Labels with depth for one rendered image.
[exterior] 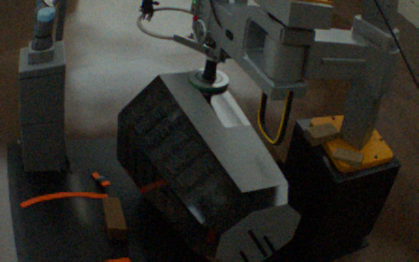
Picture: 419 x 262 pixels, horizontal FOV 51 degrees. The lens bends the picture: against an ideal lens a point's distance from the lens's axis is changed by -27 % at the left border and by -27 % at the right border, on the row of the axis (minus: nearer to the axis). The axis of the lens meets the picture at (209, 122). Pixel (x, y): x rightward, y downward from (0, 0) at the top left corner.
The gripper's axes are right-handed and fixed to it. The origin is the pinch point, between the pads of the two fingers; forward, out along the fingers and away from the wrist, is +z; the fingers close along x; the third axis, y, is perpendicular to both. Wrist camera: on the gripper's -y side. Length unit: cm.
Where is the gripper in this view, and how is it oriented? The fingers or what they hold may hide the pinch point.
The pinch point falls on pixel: (147, 20)
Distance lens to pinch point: 384.4
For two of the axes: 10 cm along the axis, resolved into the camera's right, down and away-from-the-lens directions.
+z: -1.5, 7.8, 6.0
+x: 7.9, 4.6, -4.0
